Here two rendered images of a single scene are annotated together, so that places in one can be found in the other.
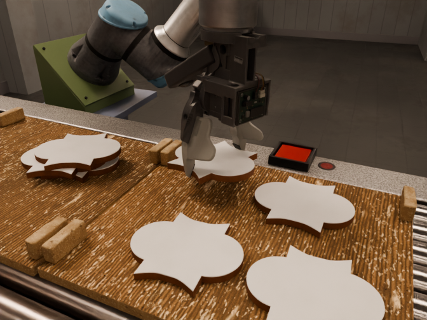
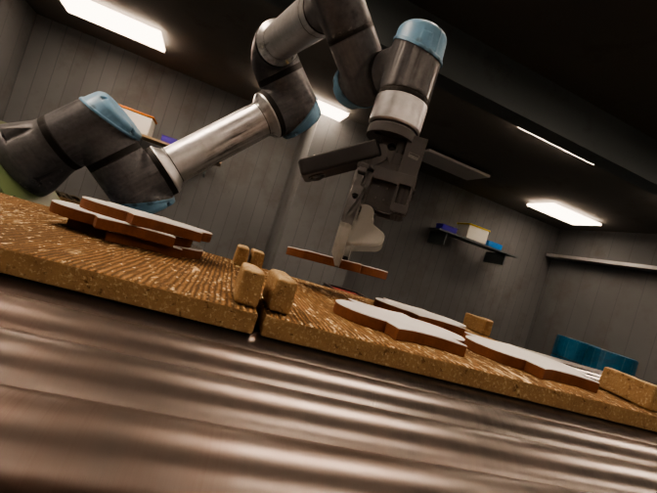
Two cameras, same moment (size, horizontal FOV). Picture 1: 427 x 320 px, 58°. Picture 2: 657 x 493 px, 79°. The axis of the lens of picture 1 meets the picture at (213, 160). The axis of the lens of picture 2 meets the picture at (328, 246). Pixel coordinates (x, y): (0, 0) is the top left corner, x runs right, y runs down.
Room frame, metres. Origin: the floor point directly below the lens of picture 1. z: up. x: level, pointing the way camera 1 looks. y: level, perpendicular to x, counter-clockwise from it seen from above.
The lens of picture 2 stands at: (0.10, 0.37, 0.99)
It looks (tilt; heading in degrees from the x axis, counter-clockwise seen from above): 1 degrees up; 321
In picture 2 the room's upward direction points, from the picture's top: 17 degrees clockwise
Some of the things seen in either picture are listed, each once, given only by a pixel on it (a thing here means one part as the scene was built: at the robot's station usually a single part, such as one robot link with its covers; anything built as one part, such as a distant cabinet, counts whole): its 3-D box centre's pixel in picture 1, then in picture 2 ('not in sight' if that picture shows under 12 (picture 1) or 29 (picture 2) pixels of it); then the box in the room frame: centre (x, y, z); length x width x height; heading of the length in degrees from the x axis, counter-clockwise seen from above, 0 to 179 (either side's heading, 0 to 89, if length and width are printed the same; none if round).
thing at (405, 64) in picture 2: not in sight; (411, 67); (0.52, -0.02, 1.28); 0.09 x 0.08 x 0.11; 175
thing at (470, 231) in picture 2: not in sight; (471, 233); (4.52, -6.54, 2.15); 0.50 x 0.41 x 0.28; 69
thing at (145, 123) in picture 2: not in sight; (135, 122); (6.70, -0.81, 1.94); 0.50 x 0.42 x 0.28; 69
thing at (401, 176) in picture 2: (230, 75); (385, 173); (0.51, -0.02, 1.12); 0.09 x 0.08 x 0.12; 44
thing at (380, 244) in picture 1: (248, 233); (408, 329); (0.41, -0.05, 0.93); 0.41 x 0.35 x 0.02; 66
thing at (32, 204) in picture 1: (27, 171); (46, 230); (0.59, 0.33, 0.93); 0.41 x 0.35 x 0.02; 65
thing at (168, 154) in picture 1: (172, 152); (255, 258); (0.62, 0.07, 0.95); 0.06 x 0.02 x 0.03; 156
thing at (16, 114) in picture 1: (11, 116); not in sight; (0.79, 0.45, 0.95); 0.06 x 0.02 x 0.03; 155
